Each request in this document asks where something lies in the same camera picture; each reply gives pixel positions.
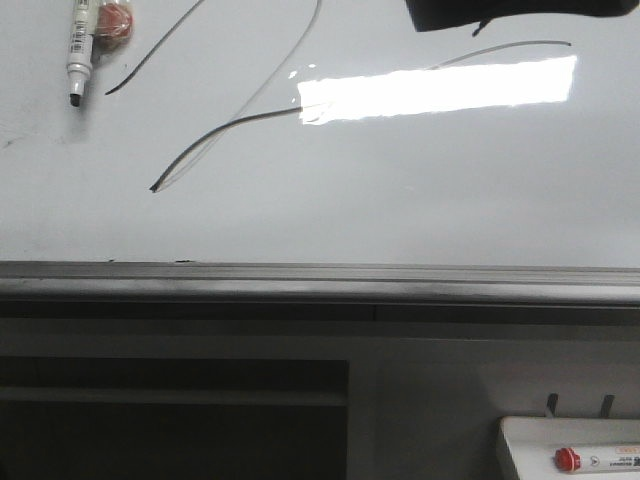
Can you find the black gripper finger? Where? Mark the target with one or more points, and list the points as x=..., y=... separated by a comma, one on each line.
x=434, y=15

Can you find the white black-tip whiteboard marker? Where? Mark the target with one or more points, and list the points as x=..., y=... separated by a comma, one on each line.
x=80, y=51

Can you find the white whiteboard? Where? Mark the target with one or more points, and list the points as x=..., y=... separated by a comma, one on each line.
x=322, y=132

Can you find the black metal hook left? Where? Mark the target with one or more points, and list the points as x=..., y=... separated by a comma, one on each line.
x=551, y=405

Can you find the white plastic marker holder box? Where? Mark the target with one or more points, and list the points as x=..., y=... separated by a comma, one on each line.
x=526, y=446

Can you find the red-capped white marker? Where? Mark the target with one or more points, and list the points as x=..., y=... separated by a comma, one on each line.
x=597, y=459

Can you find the grey aluminium marker tray rail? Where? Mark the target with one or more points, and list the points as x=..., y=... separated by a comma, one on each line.
x=309, y=283

